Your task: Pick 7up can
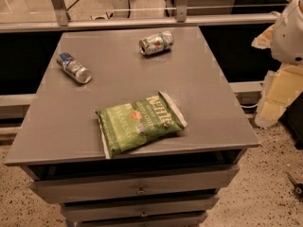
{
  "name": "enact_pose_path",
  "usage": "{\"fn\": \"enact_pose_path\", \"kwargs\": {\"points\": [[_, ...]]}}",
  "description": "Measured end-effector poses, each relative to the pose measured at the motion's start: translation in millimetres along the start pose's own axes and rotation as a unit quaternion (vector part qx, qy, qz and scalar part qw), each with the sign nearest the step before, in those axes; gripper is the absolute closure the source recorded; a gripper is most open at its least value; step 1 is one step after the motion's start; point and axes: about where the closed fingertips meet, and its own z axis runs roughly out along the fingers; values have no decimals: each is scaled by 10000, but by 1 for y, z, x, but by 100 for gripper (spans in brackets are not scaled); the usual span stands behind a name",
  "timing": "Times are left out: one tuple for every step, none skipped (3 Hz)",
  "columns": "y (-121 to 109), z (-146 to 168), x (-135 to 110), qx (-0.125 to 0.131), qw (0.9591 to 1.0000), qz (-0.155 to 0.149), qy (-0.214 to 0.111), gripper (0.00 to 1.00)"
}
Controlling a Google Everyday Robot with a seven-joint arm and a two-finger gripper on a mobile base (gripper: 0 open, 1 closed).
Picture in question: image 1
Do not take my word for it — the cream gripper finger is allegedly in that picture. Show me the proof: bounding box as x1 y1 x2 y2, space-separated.
251 26 274 49
255 63 303 128

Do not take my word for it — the green 7up soda can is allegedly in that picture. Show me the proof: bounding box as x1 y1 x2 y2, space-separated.
139 31 174 56

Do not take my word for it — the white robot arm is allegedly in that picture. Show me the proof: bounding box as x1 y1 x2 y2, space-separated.
251 0 303 128

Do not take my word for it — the blue silver soda can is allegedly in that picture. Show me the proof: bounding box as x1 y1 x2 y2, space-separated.
57 52 92 84

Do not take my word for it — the black caster wheel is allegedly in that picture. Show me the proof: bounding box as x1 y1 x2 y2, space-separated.
287 173 303 198

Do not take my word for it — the middle drawer with knob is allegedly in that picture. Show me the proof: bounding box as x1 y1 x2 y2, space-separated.
62 195 219 221

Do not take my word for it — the drawer with knob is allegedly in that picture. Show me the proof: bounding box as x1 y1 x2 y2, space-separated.
30 165 240 203
62 195 219 221

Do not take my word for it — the grey drawer cabinet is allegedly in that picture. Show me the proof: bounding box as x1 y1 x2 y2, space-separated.
6 27 258 227

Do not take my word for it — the green kettle chips bag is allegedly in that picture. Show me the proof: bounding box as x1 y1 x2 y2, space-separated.
96 91 187 159

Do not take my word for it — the top drawer with knob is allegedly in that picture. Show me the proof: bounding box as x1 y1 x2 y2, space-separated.
30 165 240 203

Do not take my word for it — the metal railing frame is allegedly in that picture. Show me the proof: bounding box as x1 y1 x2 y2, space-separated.
0 0 291 33

